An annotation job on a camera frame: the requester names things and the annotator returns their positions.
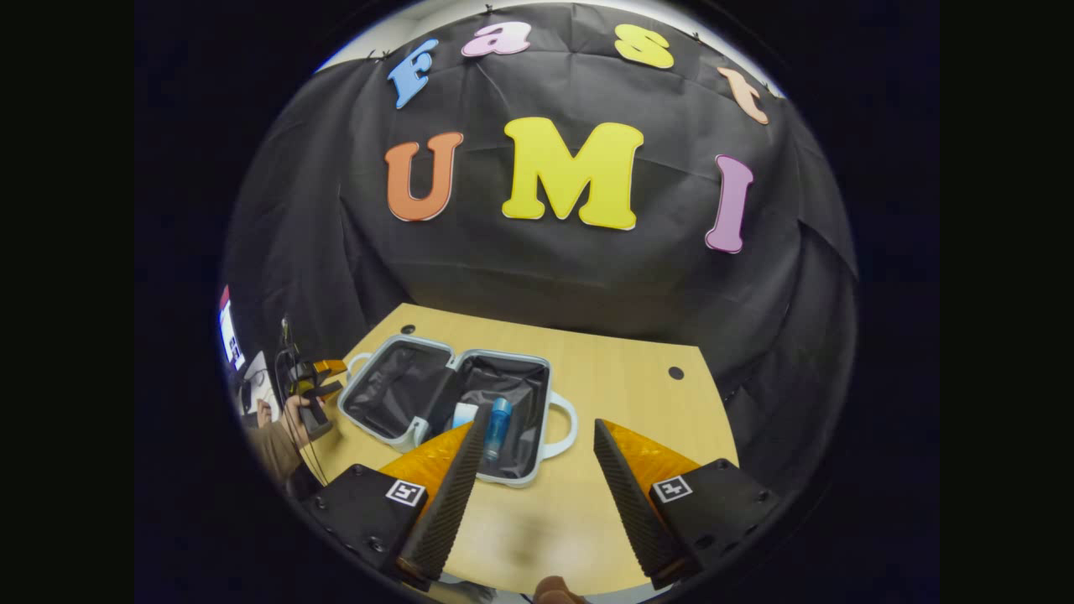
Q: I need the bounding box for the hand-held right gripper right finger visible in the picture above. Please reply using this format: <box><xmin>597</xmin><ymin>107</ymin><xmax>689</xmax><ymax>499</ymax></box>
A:
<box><xmin>592</xmin><ymin>419</ymin><xmax>783</xmax><ymax>591</ymax></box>

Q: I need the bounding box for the black backdrop cloth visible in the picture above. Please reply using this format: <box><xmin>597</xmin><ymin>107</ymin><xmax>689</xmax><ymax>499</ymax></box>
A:
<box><xmin>222</xmin><ymin>4</ymin><xmax>858</xmax><ymax>504</ymax></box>

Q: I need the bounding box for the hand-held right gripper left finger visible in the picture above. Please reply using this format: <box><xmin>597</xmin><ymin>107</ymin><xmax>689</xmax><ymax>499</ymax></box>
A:
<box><xmin>300</xmin><ymin>421</ymin><xmax>484</xmax><ymax>591</ymax></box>

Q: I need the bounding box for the black cable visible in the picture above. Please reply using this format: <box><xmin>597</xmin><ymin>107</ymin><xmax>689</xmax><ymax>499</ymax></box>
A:
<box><xmin>277</xmin><ymin>315</ymin><xmax>330</xmax><ymax>487</ymax></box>

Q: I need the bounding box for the monitor screen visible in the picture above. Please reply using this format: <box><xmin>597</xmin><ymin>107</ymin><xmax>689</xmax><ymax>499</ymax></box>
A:
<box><xmin>218</xmin><ymin>284</ymin><xmax>247</xmax><ymax>372</ymax></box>

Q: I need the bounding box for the light blue suitcase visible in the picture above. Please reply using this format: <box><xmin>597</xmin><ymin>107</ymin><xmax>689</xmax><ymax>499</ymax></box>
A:
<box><xmin>337</xmin><ymin>334</ymin><xmax>580</xmax><ymax>489</ymax></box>

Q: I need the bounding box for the white panel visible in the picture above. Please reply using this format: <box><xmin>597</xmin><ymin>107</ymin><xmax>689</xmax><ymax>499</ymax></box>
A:
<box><xmin>241</xmin><ymin>352</ymin><xmax>282</xmax><ymax>420</ymax></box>

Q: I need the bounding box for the blue-capped clear bottle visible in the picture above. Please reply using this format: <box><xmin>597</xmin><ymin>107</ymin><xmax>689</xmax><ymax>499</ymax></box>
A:
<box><xmin>482</xmin><ymin>397</ymin><xmax>514</xmax><ymax>463</ymax></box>

